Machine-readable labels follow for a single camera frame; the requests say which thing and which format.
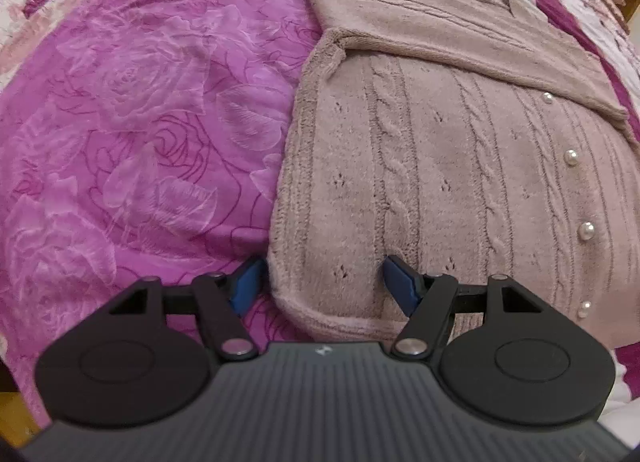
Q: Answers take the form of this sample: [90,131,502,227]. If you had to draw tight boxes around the magenta pink floral blanket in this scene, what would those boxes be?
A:
[0,0,640,423]

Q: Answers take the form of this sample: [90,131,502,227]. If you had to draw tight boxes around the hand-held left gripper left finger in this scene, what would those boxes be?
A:
[107,255,269,361]

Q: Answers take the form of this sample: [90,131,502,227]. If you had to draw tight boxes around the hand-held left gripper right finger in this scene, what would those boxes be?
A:
[382,255,546,359]

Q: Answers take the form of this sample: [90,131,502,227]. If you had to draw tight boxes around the pink knit cardigan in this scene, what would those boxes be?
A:
[267,0,640,344]

